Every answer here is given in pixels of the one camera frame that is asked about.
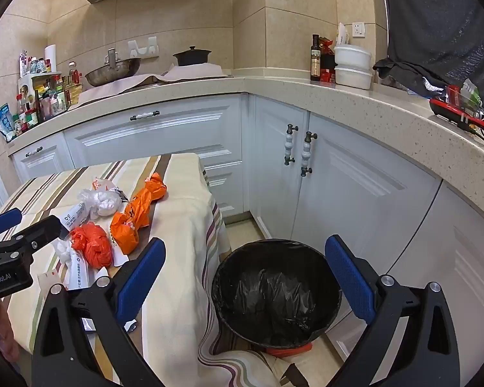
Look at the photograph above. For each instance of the red black tool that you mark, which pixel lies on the red black tool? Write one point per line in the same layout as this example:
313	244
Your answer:
447	109

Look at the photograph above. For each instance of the white wall socket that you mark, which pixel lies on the white wall socket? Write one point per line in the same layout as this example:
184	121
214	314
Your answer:
359	29

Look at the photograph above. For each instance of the orange plastic wrapper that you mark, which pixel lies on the orange plastic wrapper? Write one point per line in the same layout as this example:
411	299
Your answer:
135	217

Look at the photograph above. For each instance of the white paper scrap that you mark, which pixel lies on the white paper scrap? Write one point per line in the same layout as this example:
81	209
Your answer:
130	324

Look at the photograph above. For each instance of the silver black wrapper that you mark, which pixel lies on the silver black wrapper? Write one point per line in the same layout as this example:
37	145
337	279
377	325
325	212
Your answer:
122	195

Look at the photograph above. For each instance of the black lidded pot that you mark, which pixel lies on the black lidded pot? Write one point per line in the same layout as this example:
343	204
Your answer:
191	58

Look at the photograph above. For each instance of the person's left hand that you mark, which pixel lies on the person's left hand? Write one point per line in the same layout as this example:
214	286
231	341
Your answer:
2	330

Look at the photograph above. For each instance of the striped tablecloth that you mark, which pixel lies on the striped tablecloth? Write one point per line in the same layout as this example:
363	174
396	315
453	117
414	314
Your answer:
177	225

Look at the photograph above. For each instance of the clear plastic bag with tissue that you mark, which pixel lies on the clear plastic bag with tissue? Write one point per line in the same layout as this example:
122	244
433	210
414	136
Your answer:
103	205

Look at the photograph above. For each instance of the green and white packet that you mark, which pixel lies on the green and white packet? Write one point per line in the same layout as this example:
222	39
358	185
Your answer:
472	92

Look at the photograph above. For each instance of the dark cloth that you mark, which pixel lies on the dark cloth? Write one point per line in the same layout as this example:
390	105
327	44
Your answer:
439	28

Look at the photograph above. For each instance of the blue snack bag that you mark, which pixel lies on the blue snack bag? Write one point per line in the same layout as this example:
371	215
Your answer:
4	123

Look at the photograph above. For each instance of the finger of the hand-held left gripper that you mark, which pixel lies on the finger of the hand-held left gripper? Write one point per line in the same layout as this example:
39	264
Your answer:
4	220
40	229

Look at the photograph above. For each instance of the white paper bag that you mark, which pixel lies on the white paper bag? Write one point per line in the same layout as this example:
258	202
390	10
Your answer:
343	34

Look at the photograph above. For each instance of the dark oil bottle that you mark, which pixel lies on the dark oil bottle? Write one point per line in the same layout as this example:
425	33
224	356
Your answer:
315	60

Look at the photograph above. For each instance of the white tissue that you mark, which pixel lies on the white tissue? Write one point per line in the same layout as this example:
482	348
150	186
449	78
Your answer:
63	250

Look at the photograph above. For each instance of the orange and white plastic bag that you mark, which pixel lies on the orange and white plastic bag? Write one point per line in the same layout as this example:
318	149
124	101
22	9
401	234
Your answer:
101	184

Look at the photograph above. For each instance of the beige stove cover cloth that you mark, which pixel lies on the beige stove cover cloth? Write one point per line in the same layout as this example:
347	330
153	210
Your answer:
185	74

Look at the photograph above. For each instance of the white wall hook rack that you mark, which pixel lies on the white wall hook rack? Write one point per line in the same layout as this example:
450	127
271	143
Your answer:
143	50

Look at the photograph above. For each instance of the white kitchen cabinet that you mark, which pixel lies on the white kitchen cabinet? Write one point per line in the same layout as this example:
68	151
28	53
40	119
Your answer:
347	209

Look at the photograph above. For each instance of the small orange bag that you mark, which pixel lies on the small orange bag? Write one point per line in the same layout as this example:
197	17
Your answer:
90	246

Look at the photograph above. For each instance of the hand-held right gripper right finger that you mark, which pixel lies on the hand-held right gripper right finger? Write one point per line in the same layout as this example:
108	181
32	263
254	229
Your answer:
349	278

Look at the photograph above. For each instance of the paper towel roll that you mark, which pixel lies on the paper towel roll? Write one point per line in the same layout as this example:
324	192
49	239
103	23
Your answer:
50	58

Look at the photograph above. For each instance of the steel wok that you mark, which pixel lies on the steel wok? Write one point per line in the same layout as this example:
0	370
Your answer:
113	73

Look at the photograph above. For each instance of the small white card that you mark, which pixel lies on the small white card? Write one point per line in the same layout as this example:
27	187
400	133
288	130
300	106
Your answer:
48	280

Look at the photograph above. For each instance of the white paper strip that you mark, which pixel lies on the white paper strip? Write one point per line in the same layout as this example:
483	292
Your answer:
77	274

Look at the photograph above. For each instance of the rack of seasoning bottles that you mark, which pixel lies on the rack of seasoning bottles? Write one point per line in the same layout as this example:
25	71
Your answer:
48	96

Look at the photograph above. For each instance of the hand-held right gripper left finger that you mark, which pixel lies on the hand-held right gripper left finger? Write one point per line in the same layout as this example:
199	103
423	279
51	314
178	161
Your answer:
141	274

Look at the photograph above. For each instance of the trash bin with black liner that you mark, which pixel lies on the trash bin with black liner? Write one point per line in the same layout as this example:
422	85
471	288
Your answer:
276	290

